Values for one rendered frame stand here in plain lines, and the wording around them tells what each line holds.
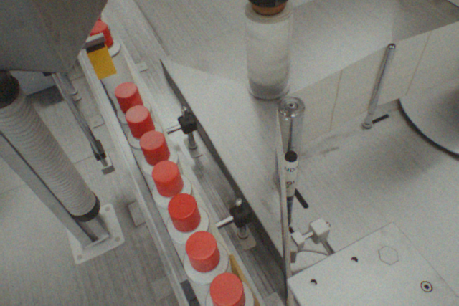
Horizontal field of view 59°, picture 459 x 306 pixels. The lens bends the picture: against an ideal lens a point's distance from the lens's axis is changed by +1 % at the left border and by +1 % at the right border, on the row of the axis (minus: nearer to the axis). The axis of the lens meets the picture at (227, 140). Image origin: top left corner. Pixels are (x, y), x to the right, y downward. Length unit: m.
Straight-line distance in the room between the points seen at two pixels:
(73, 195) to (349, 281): 0.27
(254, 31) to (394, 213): 0.38
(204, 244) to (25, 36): 0.26
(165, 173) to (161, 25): 0.70
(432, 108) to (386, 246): 0.50
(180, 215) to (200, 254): 0.05
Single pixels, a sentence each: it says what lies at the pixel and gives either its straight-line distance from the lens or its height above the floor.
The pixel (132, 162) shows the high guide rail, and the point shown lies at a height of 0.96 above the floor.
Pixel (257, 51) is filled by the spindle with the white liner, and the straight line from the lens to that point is 0.74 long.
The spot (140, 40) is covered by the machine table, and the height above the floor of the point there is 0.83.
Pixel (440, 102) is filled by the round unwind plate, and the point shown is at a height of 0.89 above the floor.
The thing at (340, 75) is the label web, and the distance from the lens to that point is 0.63.
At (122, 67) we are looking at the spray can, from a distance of 0.75.
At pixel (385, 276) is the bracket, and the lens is 0.36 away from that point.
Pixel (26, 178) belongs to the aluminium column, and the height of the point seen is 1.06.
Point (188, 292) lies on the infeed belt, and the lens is 0.63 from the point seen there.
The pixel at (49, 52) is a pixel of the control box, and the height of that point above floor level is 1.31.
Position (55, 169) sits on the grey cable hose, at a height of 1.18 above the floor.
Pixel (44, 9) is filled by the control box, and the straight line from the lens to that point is 0.29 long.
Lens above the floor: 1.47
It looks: 52 degrees down
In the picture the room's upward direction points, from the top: 7 degrees counter-clockwise
